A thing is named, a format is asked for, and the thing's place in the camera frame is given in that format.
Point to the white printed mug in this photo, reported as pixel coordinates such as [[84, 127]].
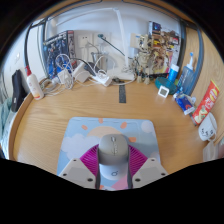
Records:
[[207, 128]]

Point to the white power adapter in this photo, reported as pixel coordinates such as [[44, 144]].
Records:
[[80, 73]]

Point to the pastel sun cloud mouse pad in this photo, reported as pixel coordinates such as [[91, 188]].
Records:
[[80, 136]]

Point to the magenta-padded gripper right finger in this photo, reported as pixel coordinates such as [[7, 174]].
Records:
[[150, 171]]

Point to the white tube with blue cap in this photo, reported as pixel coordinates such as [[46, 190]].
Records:
[[173, 74]]

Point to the red chip can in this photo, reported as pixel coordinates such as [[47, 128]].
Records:
[[206, 103]]

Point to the white bottle with red cap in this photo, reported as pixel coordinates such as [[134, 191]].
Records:
[[34, 86]]

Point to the blue spray bottle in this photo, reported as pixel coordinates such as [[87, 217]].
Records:
[[186, 78]]

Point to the teal round tin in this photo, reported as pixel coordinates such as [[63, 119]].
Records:
[[166, 82]]

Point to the translucent plastic container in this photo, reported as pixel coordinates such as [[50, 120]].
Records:
[[210, 151]]

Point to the black bag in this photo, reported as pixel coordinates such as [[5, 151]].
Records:
[[18, 91]]

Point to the white power strip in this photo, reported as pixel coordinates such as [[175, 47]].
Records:
[[102, 80]]

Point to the blue tissue pack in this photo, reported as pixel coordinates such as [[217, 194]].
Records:
[[184, 104]]

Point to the white and grey computer mouse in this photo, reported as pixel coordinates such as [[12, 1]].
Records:
[[113, 153]]

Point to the small white desk clock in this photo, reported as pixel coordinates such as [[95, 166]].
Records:
[[163, 91]]

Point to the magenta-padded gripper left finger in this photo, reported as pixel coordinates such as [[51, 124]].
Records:
[[76, 171]]

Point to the white desk lamp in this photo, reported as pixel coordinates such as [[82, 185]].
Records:
[[121, 36]]

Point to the bed with plaid bedding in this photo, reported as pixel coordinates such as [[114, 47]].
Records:
[[5, 130]]

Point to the blue model kit box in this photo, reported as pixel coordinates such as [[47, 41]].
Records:
[[56, 53]]

